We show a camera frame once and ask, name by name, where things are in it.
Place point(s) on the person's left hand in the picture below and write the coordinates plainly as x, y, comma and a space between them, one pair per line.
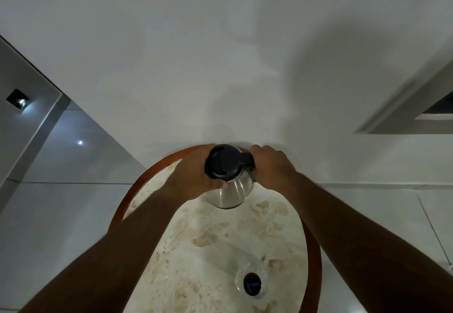
185, 178

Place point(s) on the person's right hand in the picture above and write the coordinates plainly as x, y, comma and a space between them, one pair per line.
274, 169

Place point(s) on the person's right fingers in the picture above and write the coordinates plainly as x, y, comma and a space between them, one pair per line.
258, 155

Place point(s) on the person's left thumb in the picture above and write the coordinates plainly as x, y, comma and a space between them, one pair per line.
218, 183

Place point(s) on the steel jug with black lid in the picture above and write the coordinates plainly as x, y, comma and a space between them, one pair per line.
231, 182

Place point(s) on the person's right forearm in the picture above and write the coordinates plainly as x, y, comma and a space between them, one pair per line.
354, 245

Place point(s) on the person's left forearm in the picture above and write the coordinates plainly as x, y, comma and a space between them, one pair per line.
116, 252

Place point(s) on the round marble table wooden rim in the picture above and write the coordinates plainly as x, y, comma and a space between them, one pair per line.
219, 249

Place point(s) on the clear drinking glass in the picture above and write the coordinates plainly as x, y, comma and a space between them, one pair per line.
252, 282

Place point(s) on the grey window frame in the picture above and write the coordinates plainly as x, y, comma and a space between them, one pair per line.
407, 111

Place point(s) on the square recessed wall light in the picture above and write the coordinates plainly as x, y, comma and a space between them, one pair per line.
17, 99

